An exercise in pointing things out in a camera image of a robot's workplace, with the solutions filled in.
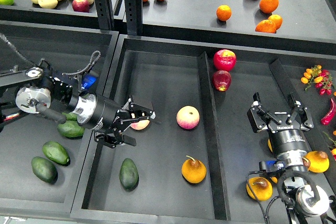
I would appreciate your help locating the dark green avocado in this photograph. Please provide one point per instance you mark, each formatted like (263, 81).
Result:
(128, 174)

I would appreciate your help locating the orange yellow pear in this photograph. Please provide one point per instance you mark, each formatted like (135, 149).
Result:
(193, 170)

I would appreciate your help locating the pink apple left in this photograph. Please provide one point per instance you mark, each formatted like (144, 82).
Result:
(140, 125)

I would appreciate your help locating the yellow pear bottom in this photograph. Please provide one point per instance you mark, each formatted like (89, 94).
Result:
(260, 187)

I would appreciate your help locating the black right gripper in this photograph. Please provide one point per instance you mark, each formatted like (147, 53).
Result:
(285, 129)

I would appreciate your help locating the orange on shelf middle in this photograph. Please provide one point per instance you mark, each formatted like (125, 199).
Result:
(223, 13)

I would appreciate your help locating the black left tray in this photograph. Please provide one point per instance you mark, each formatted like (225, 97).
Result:
(67, 49)

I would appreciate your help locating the yellow pear right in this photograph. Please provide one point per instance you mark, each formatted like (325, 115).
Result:
(319, 161)

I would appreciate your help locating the cherry tomato bunch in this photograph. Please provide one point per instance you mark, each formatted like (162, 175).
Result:
(319, 78)

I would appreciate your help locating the black shelf post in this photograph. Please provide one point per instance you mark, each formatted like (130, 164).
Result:
(133, 13)

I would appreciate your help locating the pink apple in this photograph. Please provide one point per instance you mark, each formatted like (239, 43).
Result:
(140, 125)
(188, 117)

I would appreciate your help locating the black middle tray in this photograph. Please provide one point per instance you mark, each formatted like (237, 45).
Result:
(173, 74)

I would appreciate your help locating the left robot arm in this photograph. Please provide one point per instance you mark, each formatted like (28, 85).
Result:
(40, 84)

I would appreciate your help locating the red chili pepper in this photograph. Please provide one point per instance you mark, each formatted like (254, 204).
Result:
(330, 114)

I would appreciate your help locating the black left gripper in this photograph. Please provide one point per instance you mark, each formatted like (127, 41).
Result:
(103, 115)

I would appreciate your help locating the large orange on shelf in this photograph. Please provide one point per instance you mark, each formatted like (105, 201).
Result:
(268, 6)

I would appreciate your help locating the bright red apple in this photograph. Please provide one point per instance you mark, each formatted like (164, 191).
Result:
(224, 59)

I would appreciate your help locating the dark red shelf apple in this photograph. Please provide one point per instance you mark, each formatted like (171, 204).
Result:
(80, 6)

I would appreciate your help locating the yellow pear hidden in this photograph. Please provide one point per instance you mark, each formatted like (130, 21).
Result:
(269, 145)

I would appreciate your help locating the orange front right shelf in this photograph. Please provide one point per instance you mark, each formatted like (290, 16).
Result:
(266, 26)

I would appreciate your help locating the pink apple right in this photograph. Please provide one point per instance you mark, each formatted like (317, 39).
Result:
(188, 117)

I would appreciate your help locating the small orange right shelf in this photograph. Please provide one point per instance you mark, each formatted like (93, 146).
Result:
(276, 19)

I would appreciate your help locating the black tray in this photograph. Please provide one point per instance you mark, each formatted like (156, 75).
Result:
(67, 49)
(173, 74)

